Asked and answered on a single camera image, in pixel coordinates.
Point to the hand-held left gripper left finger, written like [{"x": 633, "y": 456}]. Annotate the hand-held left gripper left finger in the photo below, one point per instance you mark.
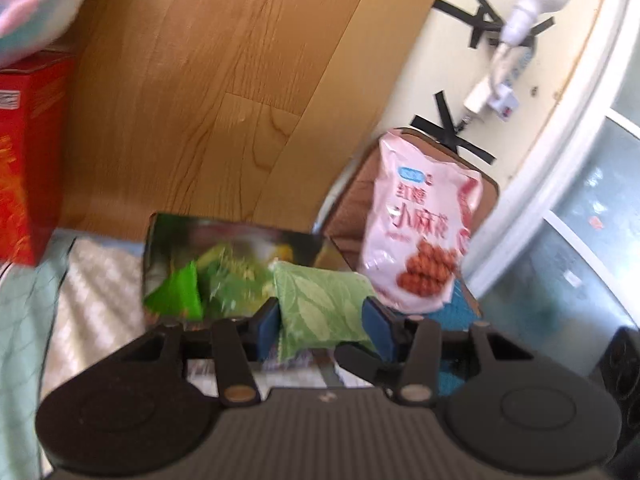
[{"x": 267, "y": 327}]

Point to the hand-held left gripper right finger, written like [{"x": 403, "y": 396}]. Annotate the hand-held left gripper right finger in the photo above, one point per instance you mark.
[{"x": 376, "y": 325}]

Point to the leaf-print green snack packet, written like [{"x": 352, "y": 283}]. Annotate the leaf-print green snack packet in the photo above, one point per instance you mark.
[{"x": 320, "y": 305}]

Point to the teal ribbed mat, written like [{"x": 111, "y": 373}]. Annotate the teal ribbed mat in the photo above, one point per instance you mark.
[{"x": 462, "y": 310}]

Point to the pink snack bag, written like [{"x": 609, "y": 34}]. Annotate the pink snack bag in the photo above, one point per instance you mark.
[{"x": 420, "y": 225}]

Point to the brown padded stool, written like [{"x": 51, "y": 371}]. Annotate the brown padded stool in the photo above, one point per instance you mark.
[{"x": 352, "y": 210}]

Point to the white quilted blanket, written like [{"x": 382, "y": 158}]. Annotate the white quilted blanket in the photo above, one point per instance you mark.
[{"x": 95, "y": 300}]

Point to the white framed glass door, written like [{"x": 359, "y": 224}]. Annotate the white framed glass door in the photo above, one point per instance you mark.
[{"x": 575, "y": 185}]

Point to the black tape strips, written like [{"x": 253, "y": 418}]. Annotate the black tape strips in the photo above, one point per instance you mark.
[{"x": 450, "y": 132}]

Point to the pale teal bed sheet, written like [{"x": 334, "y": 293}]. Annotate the pale teal bed sheet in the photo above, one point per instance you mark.
[{"x": 22, "y": 340}]

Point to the red cardboard box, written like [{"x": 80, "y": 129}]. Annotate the red cardboard box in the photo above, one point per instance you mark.
[{"x": 27, "y": 160}]

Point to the black tape cross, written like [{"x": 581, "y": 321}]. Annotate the black tape cross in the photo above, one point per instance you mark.
[{"x": 480, "y": 15}]

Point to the pastel plush toy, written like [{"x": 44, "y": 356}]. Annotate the pastel plush toy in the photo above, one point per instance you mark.
[{"x": 35, "y": 5}]

